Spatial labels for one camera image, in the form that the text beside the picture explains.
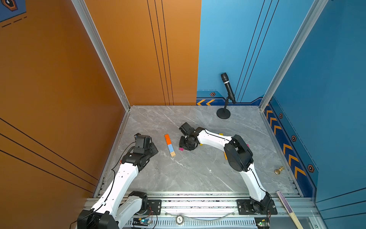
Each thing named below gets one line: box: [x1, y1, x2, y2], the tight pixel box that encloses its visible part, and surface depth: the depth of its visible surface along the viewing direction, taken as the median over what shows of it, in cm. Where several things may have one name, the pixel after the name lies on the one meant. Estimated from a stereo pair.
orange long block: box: [163, 133, 173, 146], surface depth 102 cm
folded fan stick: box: [275, 190, 304, 229], surface depth 71 cm
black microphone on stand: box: [216, 72, 236, 120], surface depth 102 cm
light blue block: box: [167, 144, 175, 153], surface depth 96 cm
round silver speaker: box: [175, 214, 184, 225], surface depth 67 cm
